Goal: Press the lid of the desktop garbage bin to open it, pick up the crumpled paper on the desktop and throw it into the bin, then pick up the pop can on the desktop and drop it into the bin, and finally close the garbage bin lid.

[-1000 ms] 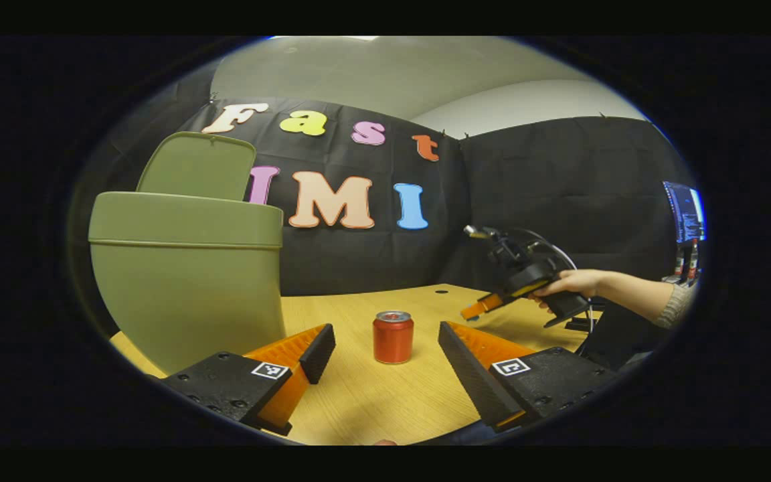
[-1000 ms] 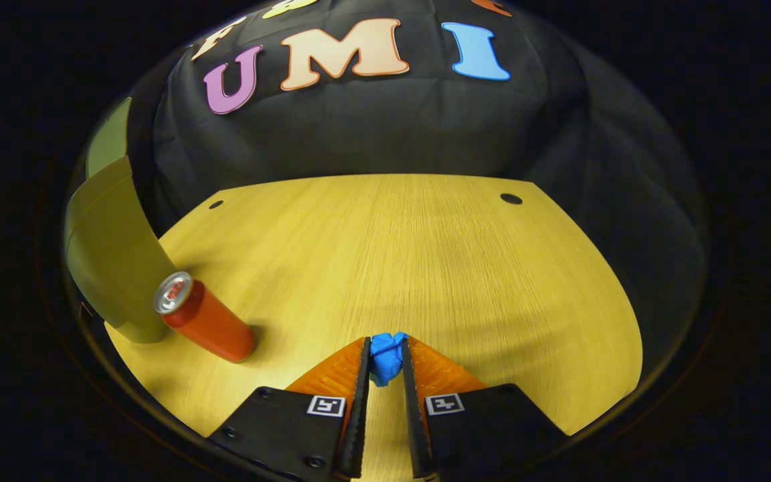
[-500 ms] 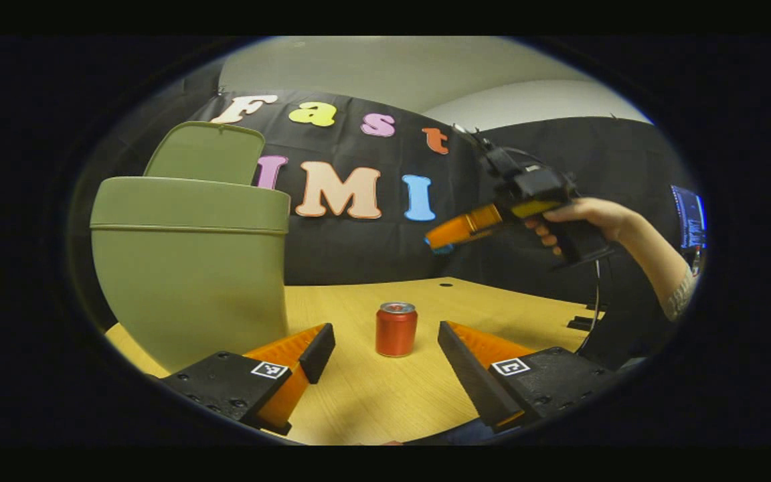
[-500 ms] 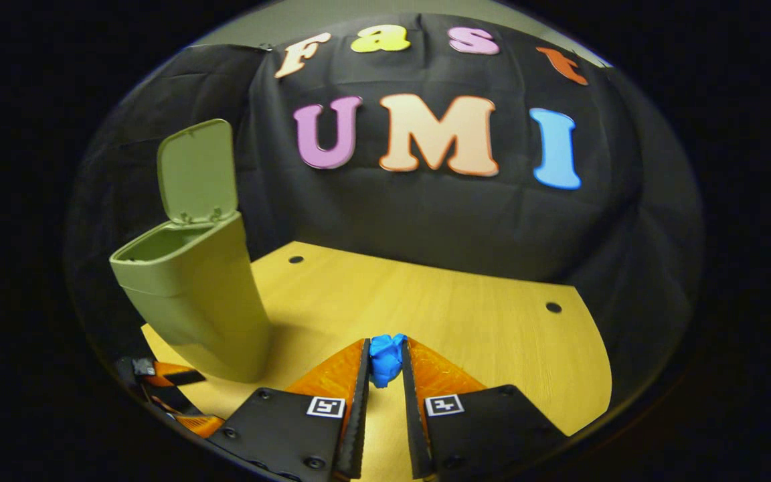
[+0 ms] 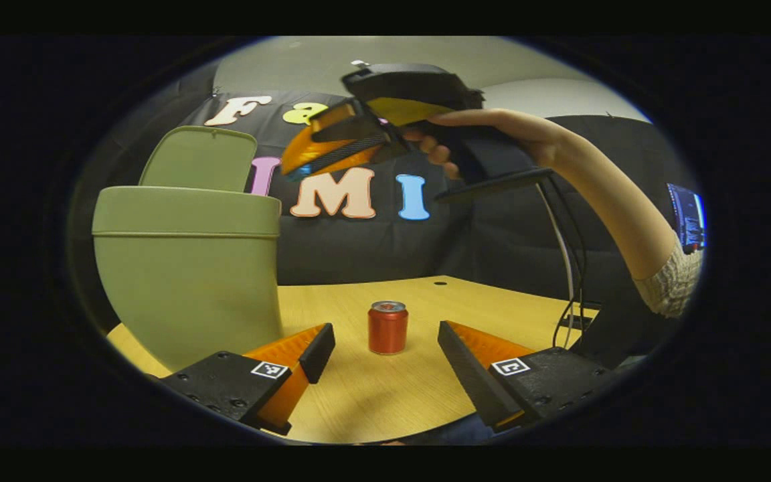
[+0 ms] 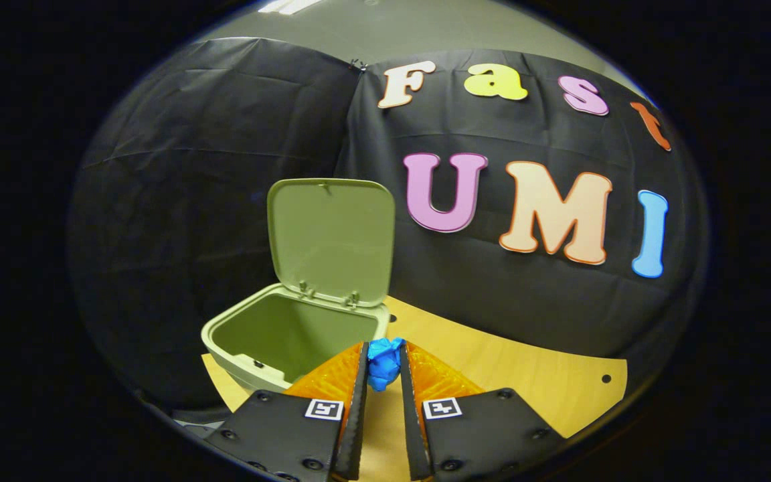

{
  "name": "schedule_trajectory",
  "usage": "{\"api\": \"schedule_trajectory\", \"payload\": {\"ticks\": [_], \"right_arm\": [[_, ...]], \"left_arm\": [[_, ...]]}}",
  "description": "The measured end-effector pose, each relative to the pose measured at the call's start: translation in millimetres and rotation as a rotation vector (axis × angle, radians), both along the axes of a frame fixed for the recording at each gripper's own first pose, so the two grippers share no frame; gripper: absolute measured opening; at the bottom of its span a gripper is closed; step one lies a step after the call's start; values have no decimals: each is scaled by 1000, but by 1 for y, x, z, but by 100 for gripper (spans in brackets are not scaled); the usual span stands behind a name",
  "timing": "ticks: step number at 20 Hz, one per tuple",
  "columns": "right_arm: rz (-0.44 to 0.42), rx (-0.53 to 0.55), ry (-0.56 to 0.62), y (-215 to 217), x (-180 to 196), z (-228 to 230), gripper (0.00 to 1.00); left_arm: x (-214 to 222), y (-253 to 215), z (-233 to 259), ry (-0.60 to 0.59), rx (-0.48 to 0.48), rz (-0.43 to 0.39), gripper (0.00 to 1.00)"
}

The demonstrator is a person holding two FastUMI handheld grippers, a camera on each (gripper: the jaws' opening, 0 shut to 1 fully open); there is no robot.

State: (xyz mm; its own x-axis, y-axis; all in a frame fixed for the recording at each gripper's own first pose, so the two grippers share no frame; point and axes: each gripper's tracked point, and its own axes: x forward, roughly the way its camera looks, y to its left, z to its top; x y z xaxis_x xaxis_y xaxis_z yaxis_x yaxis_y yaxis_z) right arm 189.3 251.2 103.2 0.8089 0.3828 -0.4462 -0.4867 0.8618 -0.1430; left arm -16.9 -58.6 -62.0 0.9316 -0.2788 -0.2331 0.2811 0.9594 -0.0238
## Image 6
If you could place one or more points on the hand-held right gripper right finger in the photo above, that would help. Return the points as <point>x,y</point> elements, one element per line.
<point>412,428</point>

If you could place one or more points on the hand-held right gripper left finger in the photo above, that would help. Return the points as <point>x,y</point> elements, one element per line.
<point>359,415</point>

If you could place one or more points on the blue paper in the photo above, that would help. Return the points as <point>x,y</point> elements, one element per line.
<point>384,365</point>

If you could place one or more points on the green desktop garbage bin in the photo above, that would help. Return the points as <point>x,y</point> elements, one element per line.
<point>332,234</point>

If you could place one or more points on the wooden desktop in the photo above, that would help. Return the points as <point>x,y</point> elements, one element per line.
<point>526,375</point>

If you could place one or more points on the black backdrop cloth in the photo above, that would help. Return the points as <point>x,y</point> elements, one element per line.
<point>191,201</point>

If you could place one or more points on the small black backdrop clip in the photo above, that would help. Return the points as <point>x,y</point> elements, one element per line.
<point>357,65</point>

